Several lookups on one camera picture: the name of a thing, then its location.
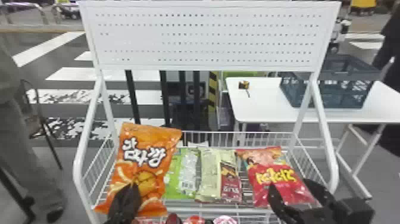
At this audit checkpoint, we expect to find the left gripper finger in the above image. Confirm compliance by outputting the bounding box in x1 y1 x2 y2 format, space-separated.
105 183 143 224

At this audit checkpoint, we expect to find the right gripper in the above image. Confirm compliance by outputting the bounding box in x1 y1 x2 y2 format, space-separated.
267 178 342 224

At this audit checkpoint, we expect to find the orange snack packet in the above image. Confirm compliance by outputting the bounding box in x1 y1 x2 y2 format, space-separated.
94 122 183 219

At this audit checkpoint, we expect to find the red noodle cup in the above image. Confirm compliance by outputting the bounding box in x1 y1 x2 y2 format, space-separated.
183 215 206 224

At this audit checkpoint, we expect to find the pink noodle cup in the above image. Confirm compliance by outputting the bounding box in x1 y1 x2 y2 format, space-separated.
212 215 239 224

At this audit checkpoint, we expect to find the pale green and red snack packet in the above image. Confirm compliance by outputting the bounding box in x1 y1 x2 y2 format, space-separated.
195 147 243 203

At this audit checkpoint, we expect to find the white side table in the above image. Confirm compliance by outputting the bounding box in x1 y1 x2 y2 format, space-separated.
225 76 400 201

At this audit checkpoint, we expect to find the blue basket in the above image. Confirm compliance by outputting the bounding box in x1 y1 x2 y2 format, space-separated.
279 54 382 109

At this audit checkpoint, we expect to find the person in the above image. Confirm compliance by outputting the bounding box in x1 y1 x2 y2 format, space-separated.
0 34 68 224
359 0 400 157

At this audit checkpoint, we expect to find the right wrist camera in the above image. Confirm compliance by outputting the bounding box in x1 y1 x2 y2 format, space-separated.
335 197 376 224

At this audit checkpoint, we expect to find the yellow and black striped post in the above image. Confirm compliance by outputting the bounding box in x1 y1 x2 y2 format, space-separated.
208 71 220 108

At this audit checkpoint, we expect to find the white wire rack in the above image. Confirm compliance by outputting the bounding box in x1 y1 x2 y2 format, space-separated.
72 0 342 224

